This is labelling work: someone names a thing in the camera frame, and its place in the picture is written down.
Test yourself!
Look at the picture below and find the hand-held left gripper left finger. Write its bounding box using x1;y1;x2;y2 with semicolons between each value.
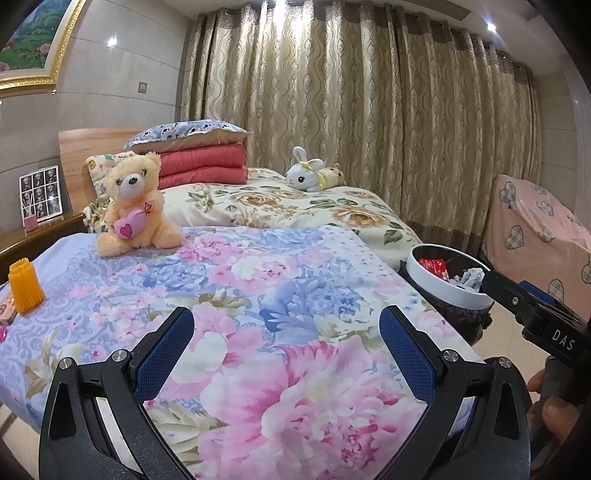
38;305;195;480

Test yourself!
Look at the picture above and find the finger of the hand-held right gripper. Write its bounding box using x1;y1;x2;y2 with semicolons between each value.
480;270;539;325
518;278;580;319

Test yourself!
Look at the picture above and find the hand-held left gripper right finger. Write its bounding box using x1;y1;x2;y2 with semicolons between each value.
379;305;532;480

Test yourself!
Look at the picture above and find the white tissue packet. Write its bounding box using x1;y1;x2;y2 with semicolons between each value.
454;266;486;290

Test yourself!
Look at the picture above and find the white rimmed trash can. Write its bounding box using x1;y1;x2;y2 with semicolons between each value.
398;243;496;343

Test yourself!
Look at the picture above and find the red foil snack packet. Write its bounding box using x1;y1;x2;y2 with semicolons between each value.
419;258;452;283

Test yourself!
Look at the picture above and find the person's right hand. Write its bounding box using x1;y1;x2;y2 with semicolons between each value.
526;369;591;462

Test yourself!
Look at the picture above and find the pink heart print cover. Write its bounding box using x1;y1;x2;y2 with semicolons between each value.
481;174;591;315

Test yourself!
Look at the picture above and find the pink blue floral bedsheet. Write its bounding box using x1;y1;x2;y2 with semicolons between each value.
0;224;528;480

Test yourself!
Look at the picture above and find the tan teddy bear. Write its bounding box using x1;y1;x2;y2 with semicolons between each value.
95;152;185;257

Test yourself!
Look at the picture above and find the orange foam fruit net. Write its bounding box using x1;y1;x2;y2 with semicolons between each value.
8;258;46;315

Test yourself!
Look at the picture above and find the pink phone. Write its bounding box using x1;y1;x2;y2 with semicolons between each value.
0;295;18;327

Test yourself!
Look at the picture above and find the wooden nightstand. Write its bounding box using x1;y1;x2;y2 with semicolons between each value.
0;212;87;283

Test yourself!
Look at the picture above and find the cream floral blanket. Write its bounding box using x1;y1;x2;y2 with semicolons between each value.
82;167;424;271

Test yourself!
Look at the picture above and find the pink reed diffuser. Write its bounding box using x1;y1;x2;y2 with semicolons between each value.
23;194;39;232

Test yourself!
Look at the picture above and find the small tan bear plush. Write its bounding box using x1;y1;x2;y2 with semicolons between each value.
318;162;347;188

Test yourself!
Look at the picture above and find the red folded quilt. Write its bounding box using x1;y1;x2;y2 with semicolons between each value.
156;143;250;190

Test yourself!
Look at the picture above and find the cartoon print pillow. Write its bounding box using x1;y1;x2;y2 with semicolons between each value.
85;152;136;200

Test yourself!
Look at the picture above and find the white rabbit plush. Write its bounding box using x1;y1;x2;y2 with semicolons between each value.
284;146;329;193

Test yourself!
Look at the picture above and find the blue patterned pillow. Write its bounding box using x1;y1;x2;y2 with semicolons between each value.
123;120;253;156

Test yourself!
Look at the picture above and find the wooden headboard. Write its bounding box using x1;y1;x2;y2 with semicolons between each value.
58;128;140;219

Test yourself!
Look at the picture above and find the beige patterned curtain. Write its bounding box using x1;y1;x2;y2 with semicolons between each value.
179;0;544;246

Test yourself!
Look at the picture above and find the gold framed landscape painting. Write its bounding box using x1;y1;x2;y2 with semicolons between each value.
0;0;89;92

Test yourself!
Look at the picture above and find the photo collage frame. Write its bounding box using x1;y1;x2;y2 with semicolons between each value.
19;165;64;225

